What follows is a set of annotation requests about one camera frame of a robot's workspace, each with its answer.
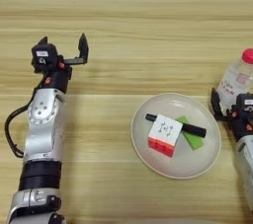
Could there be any white and red puzzle cube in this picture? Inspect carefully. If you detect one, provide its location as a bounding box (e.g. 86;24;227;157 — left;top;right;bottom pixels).
147;113;184;159

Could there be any white round plate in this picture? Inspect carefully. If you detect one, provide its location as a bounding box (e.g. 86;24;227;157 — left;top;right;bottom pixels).
130;92;222;181

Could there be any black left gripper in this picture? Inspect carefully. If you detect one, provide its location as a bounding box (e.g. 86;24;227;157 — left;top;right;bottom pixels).
37;33;90;94

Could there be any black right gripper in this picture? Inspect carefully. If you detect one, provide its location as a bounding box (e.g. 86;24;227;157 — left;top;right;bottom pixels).
210;87;253;142

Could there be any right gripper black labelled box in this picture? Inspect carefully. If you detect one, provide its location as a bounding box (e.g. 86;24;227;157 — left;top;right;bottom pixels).
235;93;253;117

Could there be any clear bottle red cap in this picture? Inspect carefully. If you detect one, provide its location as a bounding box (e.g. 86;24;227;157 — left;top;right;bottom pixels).
215;47;253;115

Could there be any black marker pen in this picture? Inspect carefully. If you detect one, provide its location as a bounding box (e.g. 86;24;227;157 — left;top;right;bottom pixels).
144;112;208;139

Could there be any green rectangular block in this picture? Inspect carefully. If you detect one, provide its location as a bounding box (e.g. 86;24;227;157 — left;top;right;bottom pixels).
175;115;205;151

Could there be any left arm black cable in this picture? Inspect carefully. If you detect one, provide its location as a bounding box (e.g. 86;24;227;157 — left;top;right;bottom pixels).
4;84;43;159

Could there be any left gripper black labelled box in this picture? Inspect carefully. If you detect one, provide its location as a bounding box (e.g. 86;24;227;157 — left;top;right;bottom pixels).
31;42;59;74

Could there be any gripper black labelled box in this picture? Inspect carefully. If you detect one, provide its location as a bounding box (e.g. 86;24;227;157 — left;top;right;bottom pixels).
31;42;59;74
235;93;253;117

